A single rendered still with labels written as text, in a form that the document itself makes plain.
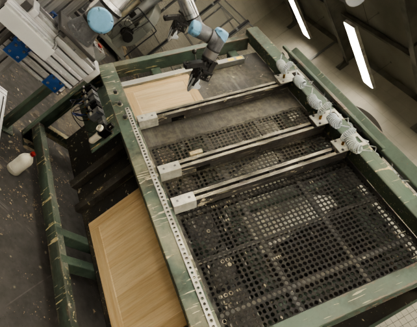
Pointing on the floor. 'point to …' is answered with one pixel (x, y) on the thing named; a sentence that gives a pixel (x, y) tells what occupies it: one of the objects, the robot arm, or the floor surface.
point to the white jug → (21, 163)
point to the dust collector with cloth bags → (125, 34)
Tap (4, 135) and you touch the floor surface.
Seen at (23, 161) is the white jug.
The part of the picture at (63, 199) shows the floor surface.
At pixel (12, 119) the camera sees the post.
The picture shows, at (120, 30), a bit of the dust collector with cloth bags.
